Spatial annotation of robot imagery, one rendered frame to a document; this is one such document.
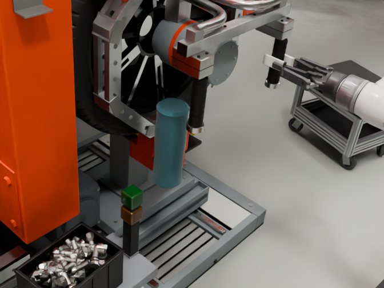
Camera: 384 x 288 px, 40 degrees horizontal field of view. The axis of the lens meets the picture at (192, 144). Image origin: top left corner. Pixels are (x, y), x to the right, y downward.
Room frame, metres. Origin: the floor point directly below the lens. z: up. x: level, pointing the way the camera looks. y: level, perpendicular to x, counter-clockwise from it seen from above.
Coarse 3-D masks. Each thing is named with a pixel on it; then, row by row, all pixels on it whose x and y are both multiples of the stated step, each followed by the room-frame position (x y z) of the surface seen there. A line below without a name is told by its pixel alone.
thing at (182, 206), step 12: (192, 192) 1.55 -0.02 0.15; (204, 192) 1.55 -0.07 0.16; (168, 204) 1.46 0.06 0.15; (180, 204) 1.47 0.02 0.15; (192, 204) 1.49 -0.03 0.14; (156, 216) 1.40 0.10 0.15; (168, 216) 1.39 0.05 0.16; (180, 216) 1.44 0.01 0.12; (96, 228) 1.30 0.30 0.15; (144, 228) 1.33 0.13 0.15; (156, 228) 1.34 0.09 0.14; (168, 228) 1.39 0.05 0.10; (144, 240) 1.29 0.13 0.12
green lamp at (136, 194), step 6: (132, 186) 0.95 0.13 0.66; (126, 192) 0.93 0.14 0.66; (132, 192) 0.93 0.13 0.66; (138, 192) 0.93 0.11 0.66; (126, 198) 0.92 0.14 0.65; (132, 198) 0.91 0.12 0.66; (138, 198) 0.93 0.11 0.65; (126, 204) 0.92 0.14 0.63; (132, 204) 0.91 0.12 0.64; (138, 204) 0.93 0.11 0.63
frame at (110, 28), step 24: (120, 0) 1.22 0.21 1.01; (96, 24) 1.17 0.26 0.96; (120, 24) 1.16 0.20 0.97; (96, 48) 1.17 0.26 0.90; (120, 48) 1.17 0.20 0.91; (96, 72) 1.17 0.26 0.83; (120, 72) 1.17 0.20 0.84; (96, 96) 1.17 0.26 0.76; (120, 96) 1.17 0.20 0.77; (144, 120) 1.24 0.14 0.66
